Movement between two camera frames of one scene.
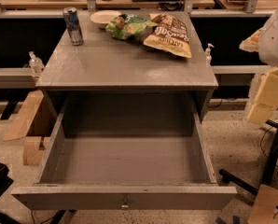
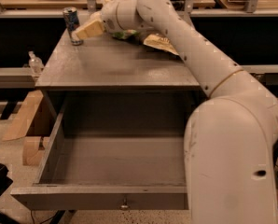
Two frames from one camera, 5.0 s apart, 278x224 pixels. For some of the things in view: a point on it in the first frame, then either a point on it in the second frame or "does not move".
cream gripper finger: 252,44 → 96,16
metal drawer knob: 125,204 does not move
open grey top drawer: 124,152 does not move
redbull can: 74,26 does not move
